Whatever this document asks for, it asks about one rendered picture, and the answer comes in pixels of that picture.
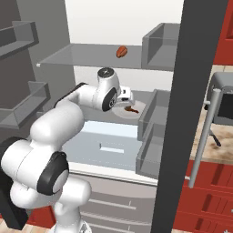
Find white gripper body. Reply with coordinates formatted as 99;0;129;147
122;91;135;105

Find grey fridge door bin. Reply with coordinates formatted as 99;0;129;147
135;121;167;180
0;20;40;60
141;22;182;73
137;88;172;142
0;80;51;130

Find pale fridge crisper drawer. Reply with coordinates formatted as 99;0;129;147
61;120;144;172

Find dark grey fridge door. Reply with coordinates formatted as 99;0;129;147
150;0;230;233

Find glass fridge shelf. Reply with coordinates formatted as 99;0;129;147
35;43;176;73

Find white fridge body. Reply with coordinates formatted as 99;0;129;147
35;0;186;187

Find grey fridge door with shelves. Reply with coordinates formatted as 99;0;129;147
0;0;76;144

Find grey round plate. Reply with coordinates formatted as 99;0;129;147
112;99;148;120

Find brown oval food item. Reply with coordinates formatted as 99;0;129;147
116;45;128;59

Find grey countertop appliance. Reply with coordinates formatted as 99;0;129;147
203;71;233;148

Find grey freezer drawer front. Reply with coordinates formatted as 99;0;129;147
68;171;158;233

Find red base cabinets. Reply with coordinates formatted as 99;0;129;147
172;159;233;233

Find grey fridge door handle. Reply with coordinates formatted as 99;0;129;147
187;87;222;189

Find red wall cabinet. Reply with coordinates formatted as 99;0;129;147
212;0;233;66

